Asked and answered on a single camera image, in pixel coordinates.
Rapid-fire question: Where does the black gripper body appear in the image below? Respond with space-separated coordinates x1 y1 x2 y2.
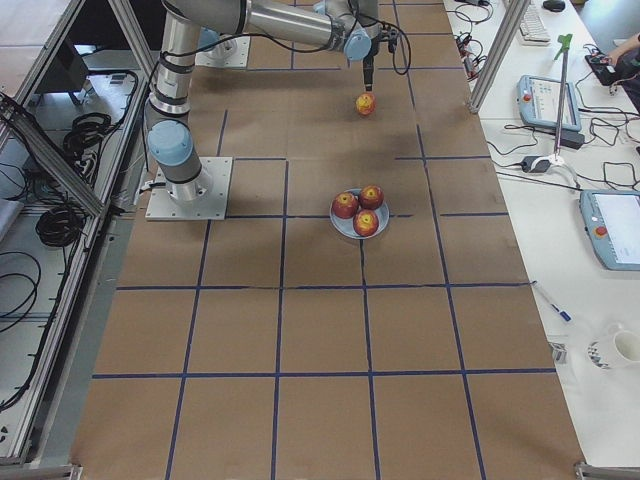
367 22 400 55

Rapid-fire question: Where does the red yellow apple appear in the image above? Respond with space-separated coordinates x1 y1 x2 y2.
355 92 376 117

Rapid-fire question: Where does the red apple on plate rear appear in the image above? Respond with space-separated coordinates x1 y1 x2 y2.
358 185 384 210

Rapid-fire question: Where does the red apple on plate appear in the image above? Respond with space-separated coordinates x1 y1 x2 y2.
352 209 379 237
358 185 384 210
331 191 360 219

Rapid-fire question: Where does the red apple on plate left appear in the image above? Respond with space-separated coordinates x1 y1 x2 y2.
331 191 360 219

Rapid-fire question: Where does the red apple on plate front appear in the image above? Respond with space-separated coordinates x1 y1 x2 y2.
352 209 379 237

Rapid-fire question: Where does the silver metal plate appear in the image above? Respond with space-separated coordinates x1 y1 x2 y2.
329 189 390 240

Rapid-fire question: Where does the white keyboard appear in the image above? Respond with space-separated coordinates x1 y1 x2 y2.
518 5 551 47

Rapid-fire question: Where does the far teach pendant right side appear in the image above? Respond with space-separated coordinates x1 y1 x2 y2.
517 75 582 132

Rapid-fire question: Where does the teach pendant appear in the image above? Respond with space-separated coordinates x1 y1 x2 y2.
517 75 582 132
579 190 639 271

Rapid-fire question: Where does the green tipped reach stick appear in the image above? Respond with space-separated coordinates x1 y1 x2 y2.
549 33 573 167

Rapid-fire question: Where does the near teach pendant right side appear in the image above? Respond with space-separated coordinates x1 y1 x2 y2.
579 190 639 271

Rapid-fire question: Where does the blue white pen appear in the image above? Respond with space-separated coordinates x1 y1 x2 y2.
531 280 572 323

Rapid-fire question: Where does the white mug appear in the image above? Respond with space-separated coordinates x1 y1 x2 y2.
587 323 639 370

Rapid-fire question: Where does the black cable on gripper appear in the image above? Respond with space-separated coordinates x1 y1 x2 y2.
374 17 414 77

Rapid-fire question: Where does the right side aluminium post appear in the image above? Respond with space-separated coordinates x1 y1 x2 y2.
467 0 529 114

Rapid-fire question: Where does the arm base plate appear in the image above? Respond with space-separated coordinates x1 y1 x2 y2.
145 157 233 221
195 37 250 69

